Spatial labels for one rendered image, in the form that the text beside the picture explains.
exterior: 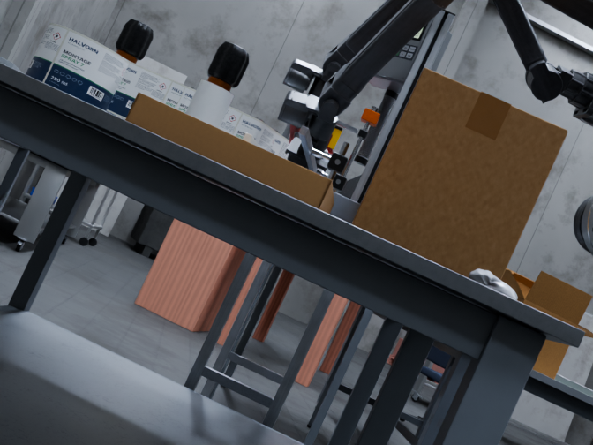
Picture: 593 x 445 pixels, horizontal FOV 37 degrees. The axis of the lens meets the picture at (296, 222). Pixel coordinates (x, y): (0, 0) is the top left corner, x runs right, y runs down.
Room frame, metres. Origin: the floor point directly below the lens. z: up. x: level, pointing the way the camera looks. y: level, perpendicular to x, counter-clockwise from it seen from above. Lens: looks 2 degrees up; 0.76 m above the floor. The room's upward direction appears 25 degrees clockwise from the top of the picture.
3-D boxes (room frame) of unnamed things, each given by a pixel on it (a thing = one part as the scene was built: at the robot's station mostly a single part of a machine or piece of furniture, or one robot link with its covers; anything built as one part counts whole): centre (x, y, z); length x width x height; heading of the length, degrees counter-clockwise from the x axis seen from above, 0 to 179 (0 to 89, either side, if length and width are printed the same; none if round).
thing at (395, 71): (2.32, -0.07, 1.38); 0.17 x 0.10 x 0.19; 51
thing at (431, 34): (2.26, -0.12, 1.17); 0.04 x 0.04 x 0.67; 86
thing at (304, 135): (1.93, 0.01, 0.96); 1.07 x 0.01 x 0.01; 176
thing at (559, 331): (2.11, 0.23, 0.82); 2.10 x 1.31 x 0.02; 176
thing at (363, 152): (2.38, -0.09, 1.18); 0.04 x 0.04 x 0.21
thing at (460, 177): (1.51, -0.21, 0.99); 0.30 x 0.24 x 0.27; 176
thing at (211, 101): (2.17, 0.31, 1.03); 0.09 x 0.09 x 0.30
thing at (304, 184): (1.23, 0.10, 0.85); 0.30 x 0.26 x 0.04; 176
